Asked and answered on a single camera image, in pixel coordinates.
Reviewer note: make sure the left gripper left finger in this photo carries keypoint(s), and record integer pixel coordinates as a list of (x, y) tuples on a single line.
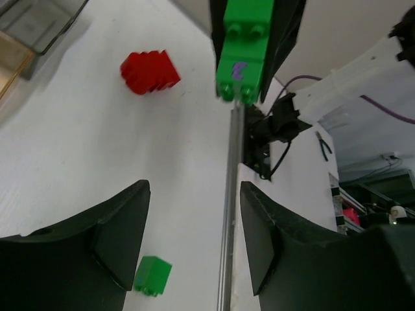
[(86, 262)]

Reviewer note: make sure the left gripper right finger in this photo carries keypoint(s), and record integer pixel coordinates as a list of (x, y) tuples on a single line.
[(296, 264)]

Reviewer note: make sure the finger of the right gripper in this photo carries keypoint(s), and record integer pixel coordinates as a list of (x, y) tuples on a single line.
[(217, 9), (284, 28)]

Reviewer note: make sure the small green lego block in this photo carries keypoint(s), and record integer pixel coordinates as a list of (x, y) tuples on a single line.
[(152, 275)]

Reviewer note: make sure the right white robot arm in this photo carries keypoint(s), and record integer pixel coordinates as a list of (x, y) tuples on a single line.
[(390, 59)]

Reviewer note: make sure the red lego block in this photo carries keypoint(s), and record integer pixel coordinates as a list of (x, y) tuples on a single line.
[(145, 72)]

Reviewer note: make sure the pliers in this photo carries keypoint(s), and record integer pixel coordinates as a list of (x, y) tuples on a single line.
[(325, 148)]

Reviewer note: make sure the grey container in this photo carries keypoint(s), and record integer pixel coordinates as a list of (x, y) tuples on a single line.
[(40, 26)]

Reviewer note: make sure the orange container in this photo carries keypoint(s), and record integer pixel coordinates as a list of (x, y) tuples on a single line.
[(14, 59)]

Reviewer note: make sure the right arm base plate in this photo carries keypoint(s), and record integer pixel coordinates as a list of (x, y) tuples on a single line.
[(269, 136)]

